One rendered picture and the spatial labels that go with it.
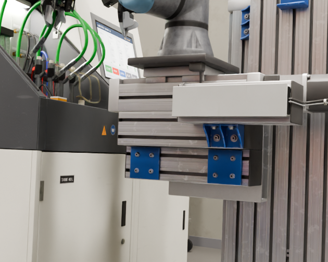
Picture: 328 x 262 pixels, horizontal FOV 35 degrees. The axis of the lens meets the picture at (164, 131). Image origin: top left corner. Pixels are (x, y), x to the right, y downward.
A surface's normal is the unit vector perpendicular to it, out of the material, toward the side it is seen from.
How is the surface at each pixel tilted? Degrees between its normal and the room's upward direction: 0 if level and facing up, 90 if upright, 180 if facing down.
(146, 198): 90
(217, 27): 90
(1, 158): 90
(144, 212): 90
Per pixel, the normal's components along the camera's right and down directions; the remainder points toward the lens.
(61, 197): 0.93, 0.02
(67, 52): -0.37, -0.05
